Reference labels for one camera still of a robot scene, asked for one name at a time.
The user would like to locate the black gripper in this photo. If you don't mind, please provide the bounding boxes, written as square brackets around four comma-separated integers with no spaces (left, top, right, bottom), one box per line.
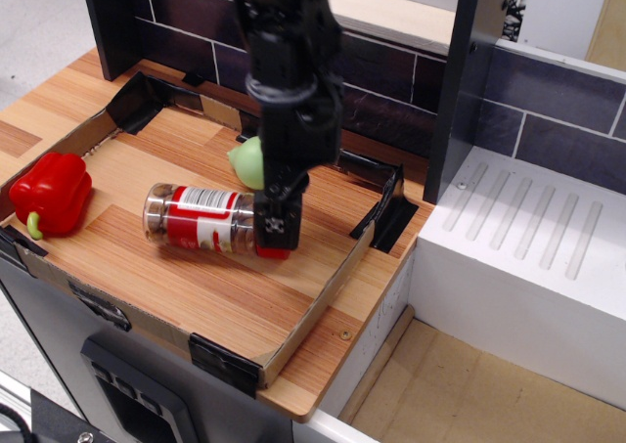
[246,70,344,250]

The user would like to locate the basil leaves spice bottle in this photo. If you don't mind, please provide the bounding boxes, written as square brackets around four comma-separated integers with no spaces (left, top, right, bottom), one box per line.
[142,182,292,261]

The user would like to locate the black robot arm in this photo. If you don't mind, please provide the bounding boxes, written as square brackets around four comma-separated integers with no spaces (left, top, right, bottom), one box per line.
[233,0,343,250]

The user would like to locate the green onion-shaped toy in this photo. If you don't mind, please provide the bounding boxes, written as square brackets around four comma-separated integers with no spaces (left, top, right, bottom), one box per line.
[227,136,264,191]

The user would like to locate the red bell pepper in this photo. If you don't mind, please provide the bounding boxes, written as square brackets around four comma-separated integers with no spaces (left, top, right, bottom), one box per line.
[9,152,92,241]

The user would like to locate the white grooved drainboard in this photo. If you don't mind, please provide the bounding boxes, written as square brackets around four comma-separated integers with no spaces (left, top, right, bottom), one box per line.
[410,148,625,407]

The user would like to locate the dark grey left post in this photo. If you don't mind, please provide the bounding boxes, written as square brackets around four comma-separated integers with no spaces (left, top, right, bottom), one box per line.
[85,0,143,81]

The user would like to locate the dark grey vertical post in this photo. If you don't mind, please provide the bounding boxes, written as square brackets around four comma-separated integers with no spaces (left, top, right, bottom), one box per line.
[424,0,508,204]

